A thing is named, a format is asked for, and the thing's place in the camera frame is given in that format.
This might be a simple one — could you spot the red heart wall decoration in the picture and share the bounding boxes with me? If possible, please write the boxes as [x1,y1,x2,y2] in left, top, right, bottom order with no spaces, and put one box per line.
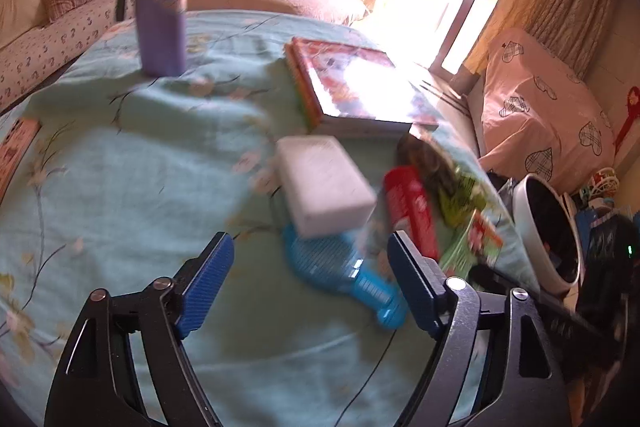
[613,86,640,148]

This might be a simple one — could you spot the teal floral tablecloth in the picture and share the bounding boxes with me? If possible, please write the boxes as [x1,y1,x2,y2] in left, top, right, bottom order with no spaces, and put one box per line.
[0,9,542,427]

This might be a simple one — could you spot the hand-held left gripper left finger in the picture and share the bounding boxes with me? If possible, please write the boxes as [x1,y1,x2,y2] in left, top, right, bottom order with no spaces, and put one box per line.
[44,231,236,427]

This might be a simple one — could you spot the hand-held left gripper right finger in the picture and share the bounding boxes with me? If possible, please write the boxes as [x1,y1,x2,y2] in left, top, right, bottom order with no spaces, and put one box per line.
[386,229,574,427]

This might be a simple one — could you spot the green snack packets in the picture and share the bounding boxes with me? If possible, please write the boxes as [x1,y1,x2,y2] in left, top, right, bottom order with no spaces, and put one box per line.
[397,134,489,229]

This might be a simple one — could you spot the white power bank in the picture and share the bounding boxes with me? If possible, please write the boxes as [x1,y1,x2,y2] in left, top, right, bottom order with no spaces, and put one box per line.
[274,135,377,239]

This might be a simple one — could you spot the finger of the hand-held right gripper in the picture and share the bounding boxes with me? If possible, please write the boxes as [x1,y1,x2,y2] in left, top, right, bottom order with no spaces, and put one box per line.
[470,264,608,350]

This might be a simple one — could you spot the white plastic basket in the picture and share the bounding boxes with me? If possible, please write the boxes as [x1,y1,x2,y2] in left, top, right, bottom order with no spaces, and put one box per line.
[580,165,619,204]

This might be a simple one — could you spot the white pillow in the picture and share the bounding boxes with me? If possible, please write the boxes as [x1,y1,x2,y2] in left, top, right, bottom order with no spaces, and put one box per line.
[0,0,52,44]

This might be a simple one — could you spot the black cable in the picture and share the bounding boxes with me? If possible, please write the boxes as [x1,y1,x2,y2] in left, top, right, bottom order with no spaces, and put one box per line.
[335,329,397,427]

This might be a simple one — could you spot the blue handheld fan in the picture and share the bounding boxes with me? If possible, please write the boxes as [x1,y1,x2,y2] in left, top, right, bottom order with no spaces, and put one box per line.
[281,224,409,331]

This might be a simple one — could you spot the white round trash bin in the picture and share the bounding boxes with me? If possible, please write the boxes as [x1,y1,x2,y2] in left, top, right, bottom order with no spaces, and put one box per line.
[509,173,587,297]

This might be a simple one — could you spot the pink heart-print cover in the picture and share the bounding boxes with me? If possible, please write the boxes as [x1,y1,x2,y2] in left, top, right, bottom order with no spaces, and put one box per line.
[479,27,619,182]

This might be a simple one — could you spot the orange-edged book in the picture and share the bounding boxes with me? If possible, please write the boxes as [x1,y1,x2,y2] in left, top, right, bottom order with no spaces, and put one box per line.
[284,39,328,134]

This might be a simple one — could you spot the crushed red can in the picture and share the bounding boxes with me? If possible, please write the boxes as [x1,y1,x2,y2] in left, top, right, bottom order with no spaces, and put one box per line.
[382,165,441,261]

